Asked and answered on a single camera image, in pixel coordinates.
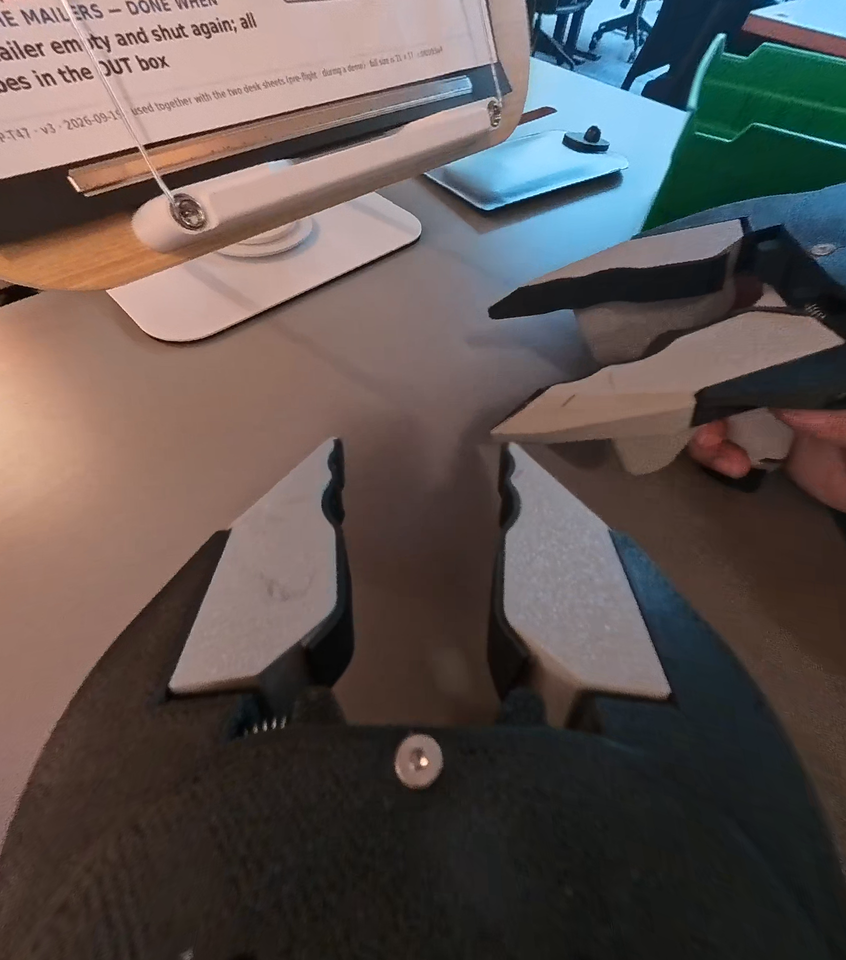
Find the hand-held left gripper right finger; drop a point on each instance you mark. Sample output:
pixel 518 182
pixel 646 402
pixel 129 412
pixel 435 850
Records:
pixel 577 607

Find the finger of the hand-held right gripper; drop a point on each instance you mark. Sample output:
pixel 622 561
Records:
pixel 655 251
pixel 655 375

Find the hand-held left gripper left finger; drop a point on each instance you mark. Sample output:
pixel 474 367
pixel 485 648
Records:
pixel 265 600

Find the green plastic bin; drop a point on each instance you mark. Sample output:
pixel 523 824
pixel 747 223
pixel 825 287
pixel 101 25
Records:
pixel 783 135

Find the small black knob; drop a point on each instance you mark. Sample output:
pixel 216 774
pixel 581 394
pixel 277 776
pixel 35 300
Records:
pixel 586 141

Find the grey flat pouch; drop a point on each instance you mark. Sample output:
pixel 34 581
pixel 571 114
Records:
pixel 528 172

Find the black office chair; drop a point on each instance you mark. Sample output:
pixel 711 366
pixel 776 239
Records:
pixel 562 30
pixel 622 22
pixel 678 52

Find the instruction sheet on stand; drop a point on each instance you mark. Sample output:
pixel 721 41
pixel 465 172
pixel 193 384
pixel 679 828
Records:
pixel 280 285

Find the printed instruction sheet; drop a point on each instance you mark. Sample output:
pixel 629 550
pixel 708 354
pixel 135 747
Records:
pixel 243 75

